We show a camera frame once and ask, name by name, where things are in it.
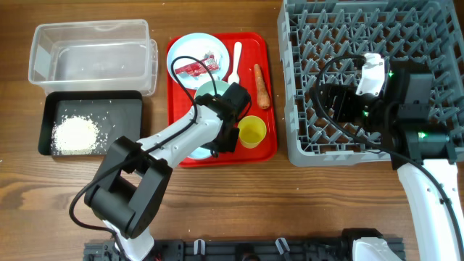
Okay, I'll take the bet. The white plastic spoon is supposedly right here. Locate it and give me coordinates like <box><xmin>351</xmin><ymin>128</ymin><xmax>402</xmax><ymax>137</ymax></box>
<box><xmin>228</xmin><ymin>41</ymin><xmax>242</xmax><ymax>85</ymax></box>

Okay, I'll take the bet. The mint green bowl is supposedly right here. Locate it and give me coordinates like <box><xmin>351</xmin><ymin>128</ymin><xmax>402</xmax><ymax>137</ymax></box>
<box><xmin>194</xmin><ymin>80</ymin><xmax>230</xmax><ymax>99</ymax></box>

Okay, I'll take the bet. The yellow plastic cup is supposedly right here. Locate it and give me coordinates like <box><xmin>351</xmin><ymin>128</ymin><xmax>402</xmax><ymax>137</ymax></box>
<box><xmin>238</xmin><ymin>115</ymin><xmax>267</xmax><ymax>149</ymax></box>

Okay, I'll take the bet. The orange carrot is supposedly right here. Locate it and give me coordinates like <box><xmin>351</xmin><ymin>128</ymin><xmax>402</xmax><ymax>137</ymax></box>
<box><xmin>254</xmin><ymin>64</ymin><xmax>270</xmax><ymax>109</ymax></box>

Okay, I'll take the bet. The red snack wrapper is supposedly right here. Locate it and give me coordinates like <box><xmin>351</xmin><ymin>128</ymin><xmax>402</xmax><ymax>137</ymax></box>
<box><xmin>175</xmin><ymin>55</ymin><xmax>220</xmax><ymax>77</ymax></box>

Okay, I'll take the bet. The light blue bowl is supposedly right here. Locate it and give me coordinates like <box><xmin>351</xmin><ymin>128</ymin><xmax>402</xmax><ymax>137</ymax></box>
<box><xmin>188</xmin><ymin>144</ymin><xmax>212</xmax><ymax>160</ymax></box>

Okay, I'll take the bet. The light blue plate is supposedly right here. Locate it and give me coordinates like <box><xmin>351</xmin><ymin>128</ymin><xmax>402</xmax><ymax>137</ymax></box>
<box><xmin>167</xmin><ymin>33</ymin><xmax>230</xmax><ymax>89</ymax></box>

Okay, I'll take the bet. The white tissue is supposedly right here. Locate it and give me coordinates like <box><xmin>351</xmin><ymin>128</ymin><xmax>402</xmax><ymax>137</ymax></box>
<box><xmin>204</xmin><ymin>51</ymin><xmax>221</xmax><ymax>80</ymax></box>

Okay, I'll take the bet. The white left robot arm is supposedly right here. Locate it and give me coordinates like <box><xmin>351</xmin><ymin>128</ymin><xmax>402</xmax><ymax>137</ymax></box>
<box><xmin>69</xmin><ymin>83</ymin><xmax>252</xmax><ymax>260</ymax></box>

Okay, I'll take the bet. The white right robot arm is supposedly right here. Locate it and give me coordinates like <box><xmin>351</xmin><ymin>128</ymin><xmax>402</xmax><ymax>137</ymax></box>
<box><xmin>310</xmin><ymin>53</ymin><xmax>463</xmax><ymax>260</ymax></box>

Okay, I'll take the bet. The grey dishwasher rack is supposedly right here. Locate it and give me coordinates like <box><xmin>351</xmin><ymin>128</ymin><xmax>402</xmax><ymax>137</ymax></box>
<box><xmin>277</xmin><ymin>1</ymin><xmax>463</xmax><ymax>167</ymax></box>

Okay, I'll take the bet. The black waste tray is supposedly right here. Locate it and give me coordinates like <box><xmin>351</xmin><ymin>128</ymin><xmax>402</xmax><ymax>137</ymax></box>
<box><xmin>38</xmin><ymin>91</ymin><xmax>143</xmax><ymax>157</ymax></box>

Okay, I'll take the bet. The red plastic tray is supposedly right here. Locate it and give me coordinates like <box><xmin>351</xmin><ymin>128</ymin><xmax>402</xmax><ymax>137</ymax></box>
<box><xmin>167</xmin><ymin>33</ymin><xmax>277</xmax><ymax>167</ymax></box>

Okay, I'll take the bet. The clear plastic bin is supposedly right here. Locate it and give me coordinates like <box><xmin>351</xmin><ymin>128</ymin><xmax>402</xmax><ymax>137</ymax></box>
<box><xmin>28</xmin><ymin>19</ymin><xmax>158</xmax><ymax>96</ymax></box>

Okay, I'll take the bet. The white rice pile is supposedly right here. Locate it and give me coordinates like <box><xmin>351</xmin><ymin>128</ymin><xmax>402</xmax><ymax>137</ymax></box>
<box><xmin>51</xmin><ymin>116</ymin><xmax>107</xmax><ymax>156</ymax></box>

